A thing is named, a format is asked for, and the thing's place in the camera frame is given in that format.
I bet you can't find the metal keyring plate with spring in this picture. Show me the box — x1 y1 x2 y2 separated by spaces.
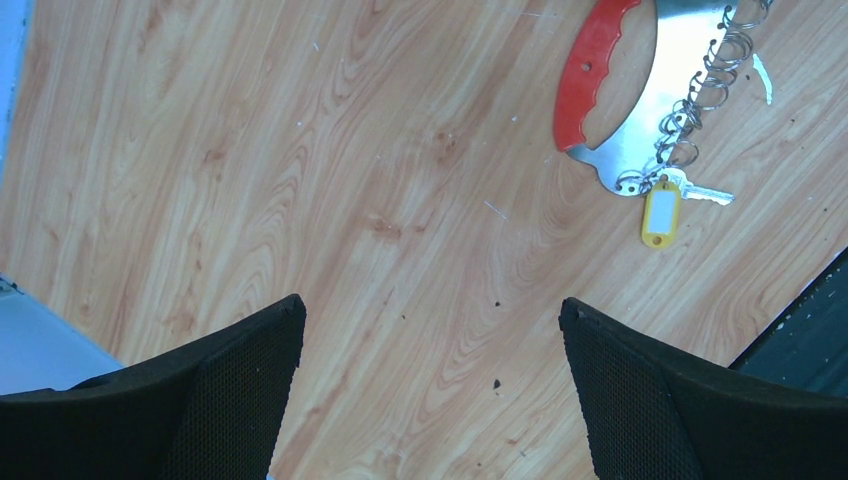
553 0 772 197

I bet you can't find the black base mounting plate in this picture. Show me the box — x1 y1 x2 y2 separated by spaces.
730 251 847 397

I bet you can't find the small white scrap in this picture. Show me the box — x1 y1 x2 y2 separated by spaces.
752 53 774 105

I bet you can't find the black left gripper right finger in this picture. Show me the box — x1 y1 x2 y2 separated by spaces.
558 297 847 479

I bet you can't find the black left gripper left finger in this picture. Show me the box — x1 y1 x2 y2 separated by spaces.
1 294 307 479

